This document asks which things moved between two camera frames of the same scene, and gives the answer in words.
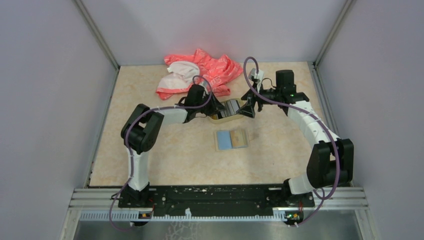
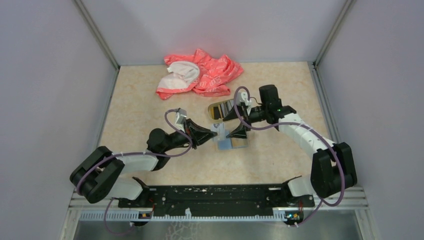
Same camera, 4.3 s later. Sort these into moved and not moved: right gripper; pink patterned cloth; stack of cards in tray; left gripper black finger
Moved: right gripper; left gripper black finger
Not moved: stack of cards in tray; pink patterned cloth
